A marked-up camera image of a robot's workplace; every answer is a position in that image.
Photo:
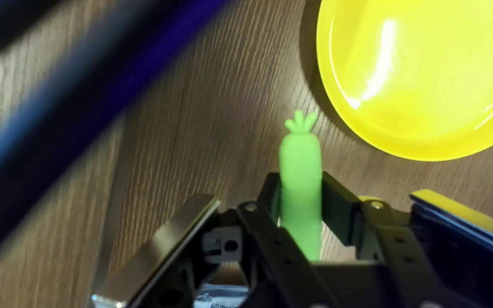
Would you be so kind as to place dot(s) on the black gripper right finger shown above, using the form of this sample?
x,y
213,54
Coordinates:
x,y
429,258

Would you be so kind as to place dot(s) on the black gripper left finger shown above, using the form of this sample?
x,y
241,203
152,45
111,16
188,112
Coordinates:
x,y
241,258

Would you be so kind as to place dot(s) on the yellow plastic plate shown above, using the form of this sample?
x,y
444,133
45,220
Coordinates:
x,y
419,80

